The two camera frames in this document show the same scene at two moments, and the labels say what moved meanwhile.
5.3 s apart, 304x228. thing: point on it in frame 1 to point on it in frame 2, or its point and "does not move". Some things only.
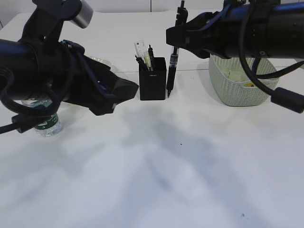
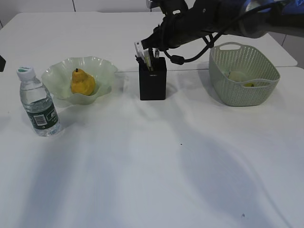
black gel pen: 151,55 does not move
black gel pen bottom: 182,21 to 156,53
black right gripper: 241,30 to 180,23
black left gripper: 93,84 to 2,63
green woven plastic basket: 231,86 does not move
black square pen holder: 152,84 does not move
